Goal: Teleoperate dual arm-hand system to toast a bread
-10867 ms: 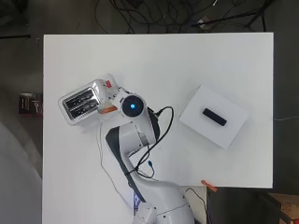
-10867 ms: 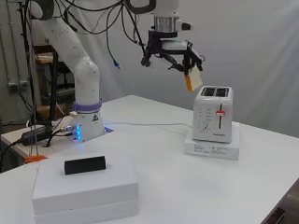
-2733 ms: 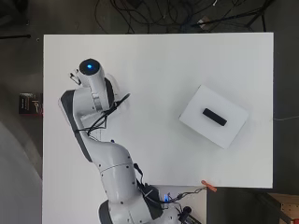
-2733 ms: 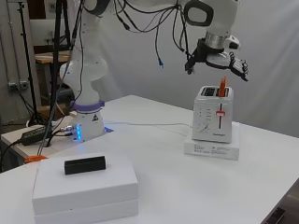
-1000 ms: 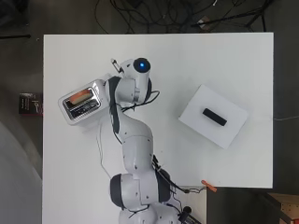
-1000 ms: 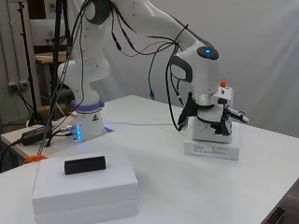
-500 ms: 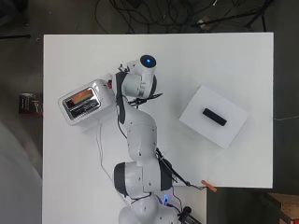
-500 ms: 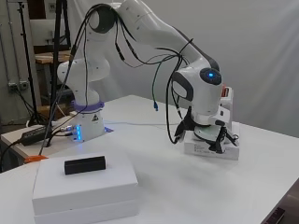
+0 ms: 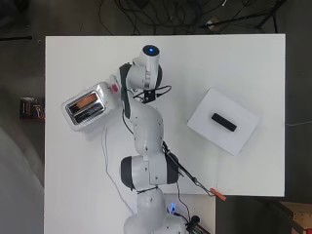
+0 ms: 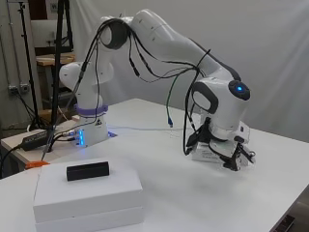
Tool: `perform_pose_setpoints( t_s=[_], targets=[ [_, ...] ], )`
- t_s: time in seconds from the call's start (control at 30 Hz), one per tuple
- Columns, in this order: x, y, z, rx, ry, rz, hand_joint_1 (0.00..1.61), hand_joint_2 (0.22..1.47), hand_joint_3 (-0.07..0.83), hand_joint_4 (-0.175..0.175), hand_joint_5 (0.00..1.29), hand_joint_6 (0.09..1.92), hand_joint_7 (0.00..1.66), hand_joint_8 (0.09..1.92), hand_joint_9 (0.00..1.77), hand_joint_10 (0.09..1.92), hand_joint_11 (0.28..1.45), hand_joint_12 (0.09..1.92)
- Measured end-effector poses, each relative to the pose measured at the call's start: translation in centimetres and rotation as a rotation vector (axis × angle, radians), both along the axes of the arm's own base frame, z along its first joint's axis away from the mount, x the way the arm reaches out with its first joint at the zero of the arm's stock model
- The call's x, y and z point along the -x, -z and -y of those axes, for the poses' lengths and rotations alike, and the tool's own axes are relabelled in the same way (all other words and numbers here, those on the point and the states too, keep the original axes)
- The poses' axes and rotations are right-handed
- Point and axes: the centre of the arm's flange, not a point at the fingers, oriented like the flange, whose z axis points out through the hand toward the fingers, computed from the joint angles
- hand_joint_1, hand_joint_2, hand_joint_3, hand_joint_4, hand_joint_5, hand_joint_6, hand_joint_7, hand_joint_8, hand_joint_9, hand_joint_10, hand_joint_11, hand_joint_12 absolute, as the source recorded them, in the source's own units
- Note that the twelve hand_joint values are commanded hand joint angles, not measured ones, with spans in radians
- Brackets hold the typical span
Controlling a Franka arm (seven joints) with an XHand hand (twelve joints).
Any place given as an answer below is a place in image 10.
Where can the thin black light stand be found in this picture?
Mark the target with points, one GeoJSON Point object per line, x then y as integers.
{"type": "Point", "coordinates": [31, 80]}

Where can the black block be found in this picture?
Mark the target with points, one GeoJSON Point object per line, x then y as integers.
{"type": "Point", "coordinates": [87, 170]}

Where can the orange object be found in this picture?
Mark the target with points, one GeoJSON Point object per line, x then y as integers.
{"type": "Point", "coordinates": [37, 164]}

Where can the white flat box with print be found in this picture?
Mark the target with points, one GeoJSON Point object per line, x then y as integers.
{"type": "Point", "coordinates": [203, 155]}

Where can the wooden table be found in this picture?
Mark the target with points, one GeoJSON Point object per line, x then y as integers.
{"type": "Point", "coordinates": [45, 59]}

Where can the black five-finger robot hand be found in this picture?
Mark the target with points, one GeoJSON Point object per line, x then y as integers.
{"type": "Point", "coordinates": [225, 151]}

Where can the white hanging sheet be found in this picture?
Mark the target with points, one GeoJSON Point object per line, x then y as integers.
{"type": "Point", "coordinates": [273, 38]}

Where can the white seven-joint robot arm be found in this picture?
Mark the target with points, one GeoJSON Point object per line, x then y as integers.
{"type": "Point", "coordinates": [167, 42]}

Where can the grey wall outlet box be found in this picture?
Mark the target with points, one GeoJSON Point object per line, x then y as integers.
{"type": "Point", "coordinates": [18, 88]}

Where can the dark flat object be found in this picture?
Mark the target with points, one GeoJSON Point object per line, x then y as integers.
{"type": "Point", "coordinates": [284, 224]}

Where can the thick black tripod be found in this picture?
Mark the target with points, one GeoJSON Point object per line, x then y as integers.
{"type": "Point", "coordinates": [58, 58]}

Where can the beige side table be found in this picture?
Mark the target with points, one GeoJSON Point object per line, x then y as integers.
{"type": "Point", "coordinates": [19, 151]}

